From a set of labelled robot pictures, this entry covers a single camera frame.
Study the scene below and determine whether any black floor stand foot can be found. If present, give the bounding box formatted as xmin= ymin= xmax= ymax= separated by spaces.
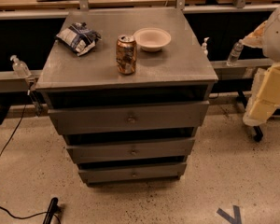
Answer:
xmin=42 ymin=197 xmax=59 ymax=224

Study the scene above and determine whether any grey drawer cabinet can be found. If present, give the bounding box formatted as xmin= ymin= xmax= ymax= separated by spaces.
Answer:
xmin=36 ymin=8 xmax=217 ymax=184

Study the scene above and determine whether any small white pump bottle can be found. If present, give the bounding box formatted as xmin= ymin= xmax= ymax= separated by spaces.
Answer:
xmin=202 ymin=37 xmax=209 ymax=56

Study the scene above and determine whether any black table leg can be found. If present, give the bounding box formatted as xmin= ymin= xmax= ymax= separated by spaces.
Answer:
xmin=236 ymin=90 xmax=264 ymax=143

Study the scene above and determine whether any orange soda can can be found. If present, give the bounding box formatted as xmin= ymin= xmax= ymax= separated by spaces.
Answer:
xmin=116 ymin=35 xmax=137 ymax=75

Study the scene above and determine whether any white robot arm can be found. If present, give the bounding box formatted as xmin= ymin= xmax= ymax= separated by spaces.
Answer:
xmin=243 ymin=5 xmax=280 ymax=126

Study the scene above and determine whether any clear sanitizer pump bottle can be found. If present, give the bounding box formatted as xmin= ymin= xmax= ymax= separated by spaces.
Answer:
xmin=10 ymin=55 xmax=31 ymax=78

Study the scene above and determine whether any black floor cable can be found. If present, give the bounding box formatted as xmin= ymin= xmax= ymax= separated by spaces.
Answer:
xmin=0 ymin=105 xmax=62 ymax=224

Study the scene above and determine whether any crumpled chip bag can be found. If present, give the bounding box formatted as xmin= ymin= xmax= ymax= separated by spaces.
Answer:
xmin=55 ymin=22 xmax=101 ymax=56

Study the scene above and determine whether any clear plastic water bottle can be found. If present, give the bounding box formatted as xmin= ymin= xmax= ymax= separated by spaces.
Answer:
xmin=227 ymin=39 xmax=244 ymax=66

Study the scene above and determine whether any grey top drawer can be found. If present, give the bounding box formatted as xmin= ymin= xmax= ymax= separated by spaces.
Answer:
xmin=49 ymin=101 xmax=209 ymax=134

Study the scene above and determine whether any white paper bowl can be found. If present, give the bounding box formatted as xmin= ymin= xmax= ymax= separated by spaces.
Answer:
xmin=133 ymin=28 xmax=171 ymax=52

